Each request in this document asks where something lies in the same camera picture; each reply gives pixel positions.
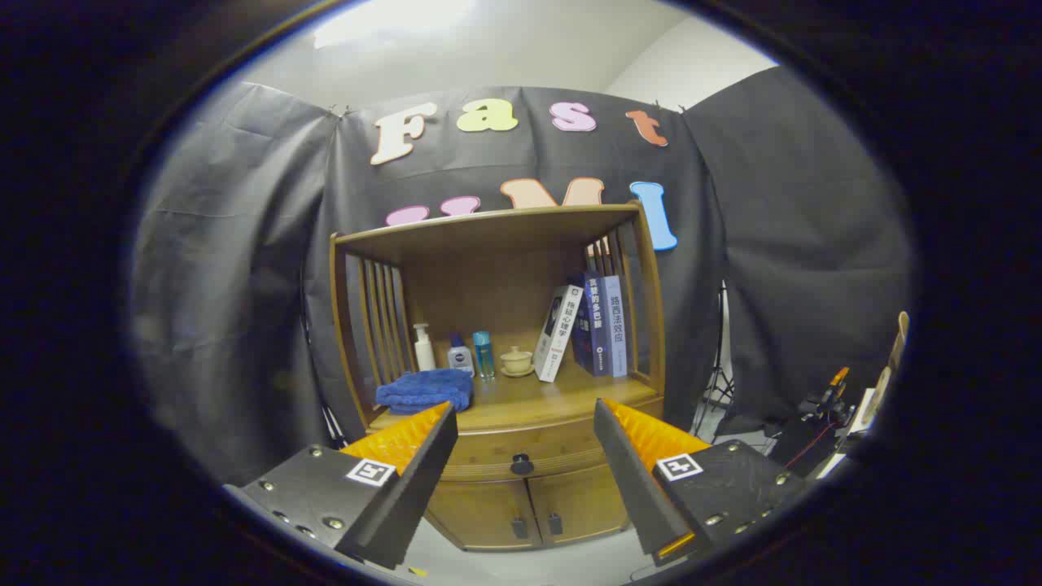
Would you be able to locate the black tripod stand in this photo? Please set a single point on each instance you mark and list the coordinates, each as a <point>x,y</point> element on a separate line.
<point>720,374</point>
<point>332,423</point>

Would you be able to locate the white bottle with blue cap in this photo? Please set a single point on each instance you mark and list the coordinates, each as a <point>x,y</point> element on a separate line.
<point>461,358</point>

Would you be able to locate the cream lidded tea cup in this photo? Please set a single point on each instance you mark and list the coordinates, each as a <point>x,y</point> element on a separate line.
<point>516,360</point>

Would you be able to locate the wooden drawer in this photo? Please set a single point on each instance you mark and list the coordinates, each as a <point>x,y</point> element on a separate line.
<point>488,448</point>

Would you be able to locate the clear blue bottle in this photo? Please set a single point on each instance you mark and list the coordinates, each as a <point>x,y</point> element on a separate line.
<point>483,354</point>

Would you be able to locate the wooden cabinet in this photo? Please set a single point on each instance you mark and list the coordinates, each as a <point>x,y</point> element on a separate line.
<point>488,277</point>

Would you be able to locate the black and orange device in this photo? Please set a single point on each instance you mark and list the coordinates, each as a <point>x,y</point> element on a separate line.
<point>829,399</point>

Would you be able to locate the dark blue book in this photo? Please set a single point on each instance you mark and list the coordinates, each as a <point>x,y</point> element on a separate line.
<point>597,325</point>

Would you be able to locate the blue folded towel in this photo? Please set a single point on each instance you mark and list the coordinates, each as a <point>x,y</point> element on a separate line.
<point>423,387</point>

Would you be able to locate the pale blue book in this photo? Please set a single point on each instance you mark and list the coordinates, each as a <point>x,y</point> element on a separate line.
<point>617,325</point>

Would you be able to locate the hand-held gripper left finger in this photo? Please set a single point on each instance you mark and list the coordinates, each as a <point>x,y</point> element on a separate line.
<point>423,480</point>

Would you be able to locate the light wooden board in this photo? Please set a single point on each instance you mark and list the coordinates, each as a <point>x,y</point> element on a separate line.
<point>895,350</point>

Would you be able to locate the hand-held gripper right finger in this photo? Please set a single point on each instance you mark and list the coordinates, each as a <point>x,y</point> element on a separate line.
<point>631,480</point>

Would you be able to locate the wooden countertop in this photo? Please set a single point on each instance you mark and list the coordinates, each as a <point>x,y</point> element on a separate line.
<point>553,399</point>

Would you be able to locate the wooden cabinet door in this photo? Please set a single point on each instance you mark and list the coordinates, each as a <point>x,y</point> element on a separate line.
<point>586,505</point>
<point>480,513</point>

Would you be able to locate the white book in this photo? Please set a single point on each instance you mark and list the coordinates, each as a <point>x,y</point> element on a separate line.
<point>555,342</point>

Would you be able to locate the black backdrop cloth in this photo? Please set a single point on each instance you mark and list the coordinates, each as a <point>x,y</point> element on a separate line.
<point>244,285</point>

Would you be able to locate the white pump bottle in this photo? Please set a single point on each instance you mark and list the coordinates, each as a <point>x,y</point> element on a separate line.
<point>424,354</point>

